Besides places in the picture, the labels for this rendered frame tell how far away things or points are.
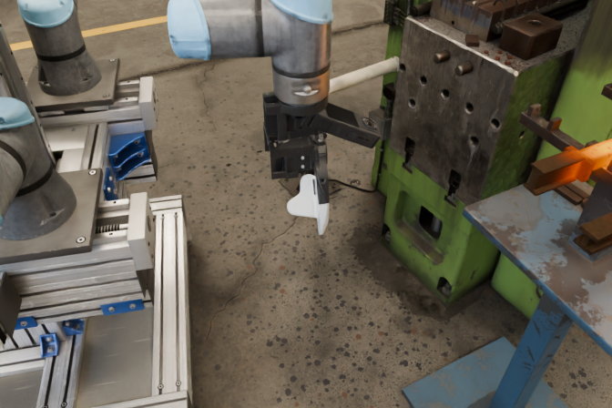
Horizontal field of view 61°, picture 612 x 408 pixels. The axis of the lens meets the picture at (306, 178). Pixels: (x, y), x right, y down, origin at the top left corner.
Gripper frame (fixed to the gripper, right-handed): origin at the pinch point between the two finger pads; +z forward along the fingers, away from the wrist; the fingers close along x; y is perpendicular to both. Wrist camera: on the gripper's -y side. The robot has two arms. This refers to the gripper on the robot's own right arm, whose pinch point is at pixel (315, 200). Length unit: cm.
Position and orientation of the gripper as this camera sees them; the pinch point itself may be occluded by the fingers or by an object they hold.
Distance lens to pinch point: 82.9
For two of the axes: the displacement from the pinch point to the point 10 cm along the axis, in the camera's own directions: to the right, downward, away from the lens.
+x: 2.0, 6.4, -7.5
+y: -9.8, 1.3, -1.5
